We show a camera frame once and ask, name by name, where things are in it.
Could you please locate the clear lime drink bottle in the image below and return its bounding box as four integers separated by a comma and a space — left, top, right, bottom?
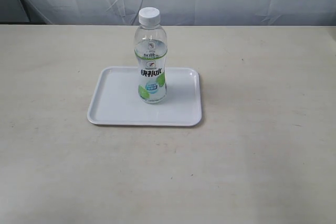
134, 7, 167, 103

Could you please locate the white plastic tray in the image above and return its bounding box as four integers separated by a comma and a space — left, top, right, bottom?
87, 66, 202, 126

